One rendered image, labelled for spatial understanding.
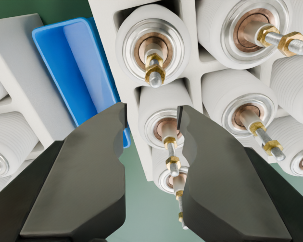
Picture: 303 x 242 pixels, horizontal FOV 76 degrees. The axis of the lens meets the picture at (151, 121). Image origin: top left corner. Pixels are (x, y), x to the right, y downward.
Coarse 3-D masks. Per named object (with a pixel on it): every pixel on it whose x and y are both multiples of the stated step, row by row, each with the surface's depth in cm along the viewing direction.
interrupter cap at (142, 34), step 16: (128, 32) 22; (144, 32) 22; (160, 32) 22; (176, 32) 22; (128, 48) 23; (144, 48) 23; (176, 48) 23; (128, 64) 24; (144, 64) 24; (176, 64) 24; (144, 80) 25
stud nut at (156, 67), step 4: (156, 64) 16; (148, 68) 16; (152, 68) 16; (156, 68) 16; (160, 68) 16; (148, 72) 16; (160, 72) 16; (164, 72) 16; (148, 76) 17; (164, 76) 17; (148, 80) 17
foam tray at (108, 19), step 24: (96, 0) 27; (120, 0) 27; (144, 0) 27; (168, 0) 36; (192, 0) 27; (96, 24) 29; (120, 24) 34; (192, 24) 29; (192, 48) 30; (120, 72) 32; (192, 72) 32; (264, 72) 32; (120, 96) 35; (192, 96) 35; (144, 144) 41; (144, 168) 45
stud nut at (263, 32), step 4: (264, 28) 19; (268, 28) 19; (272, 28) 19; (276, 28) 19; (260, 32) 20; (264, 32) 19; (268, 32) 19; (276, 32) 19; (260, 36) 20; (264, 36) 19; (260, 40) 20; (264, 40) 19; (264, 44) 20; (268, 44) 20; (272, 44) 20
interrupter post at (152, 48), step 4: (152, 44) 23; (156, 44) 23; (148, 48) 22; (152, 48) 21; (156, 48) 21; (160, 48) 22; (144, 52) 22; (148, 52) 21; (152, 52) 21; (156, 52) 21; (160, 52) 21; (144, 56) 21; (160, 56) 21; (144, 60) 21
